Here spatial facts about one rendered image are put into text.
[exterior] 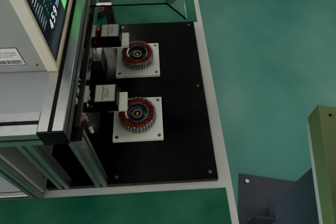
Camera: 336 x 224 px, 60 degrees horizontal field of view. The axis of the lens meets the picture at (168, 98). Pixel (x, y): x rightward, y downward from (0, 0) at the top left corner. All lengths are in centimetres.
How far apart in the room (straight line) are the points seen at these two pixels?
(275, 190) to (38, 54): 140
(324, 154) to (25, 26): 78
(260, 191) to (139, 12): 109
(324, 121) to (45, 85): 75
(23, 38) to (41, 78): 9
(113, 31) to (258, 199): 114
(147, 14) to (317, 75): 136
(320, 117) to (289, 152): 90
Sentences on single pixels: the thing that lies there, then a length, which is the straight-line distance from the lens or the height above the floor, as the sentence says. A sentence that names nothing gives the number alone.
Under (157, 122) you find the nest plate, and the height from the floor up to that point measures 78.
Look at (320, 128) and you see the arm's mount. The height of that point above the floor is 81.
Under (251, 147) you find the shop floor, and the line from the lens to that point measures 178.
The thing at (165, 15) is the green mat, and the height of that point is 75.
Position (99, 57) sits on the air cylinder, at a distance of 102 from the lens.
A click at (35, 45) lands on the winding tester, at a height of 119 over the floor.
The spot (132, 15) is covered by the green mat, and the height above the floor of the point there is 75.
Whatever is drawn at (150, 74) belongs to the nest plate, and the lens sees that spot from 100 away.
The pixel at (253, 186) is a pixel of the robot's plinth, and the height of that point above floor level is 2.
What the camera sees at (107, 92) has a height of 92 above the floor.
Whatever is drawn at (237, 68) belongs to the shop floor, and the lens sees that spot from 209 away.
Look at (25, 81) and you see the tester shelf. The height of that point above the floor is 111.
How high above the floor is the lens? 156
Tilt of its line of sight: 56 degrees down
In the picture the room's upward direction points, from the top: straight up
